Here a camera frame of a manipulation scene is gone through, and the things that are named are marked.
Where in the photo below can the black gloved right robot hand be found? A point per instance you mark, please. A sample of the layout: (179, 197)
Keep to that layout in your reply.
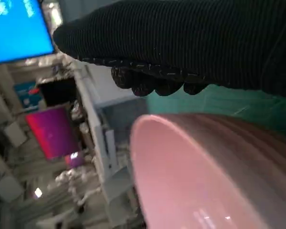
(181, 35)

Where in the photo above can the pink bowl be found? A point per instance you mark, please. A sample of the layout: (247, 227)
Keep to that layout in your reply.
(181, 179)

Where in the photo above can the green cutting mat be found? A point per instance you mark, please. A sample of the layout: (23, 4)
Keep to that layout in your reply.
(228, 105)

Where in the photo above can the grey desk divider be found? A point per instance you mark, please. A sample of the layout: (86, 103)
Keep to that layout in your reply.
(102, 143)

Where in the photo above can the magenta monitor screen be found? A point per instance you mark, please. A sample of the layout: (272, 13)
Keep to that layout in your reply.
(52, 133)

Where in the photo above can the blue sign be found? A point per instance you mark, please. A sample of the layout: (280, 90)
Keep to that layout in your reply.
(28, 96)

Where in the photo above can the blue monitor screen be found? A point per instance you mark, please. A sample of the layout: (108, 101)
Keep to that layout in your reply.
(16, 31)

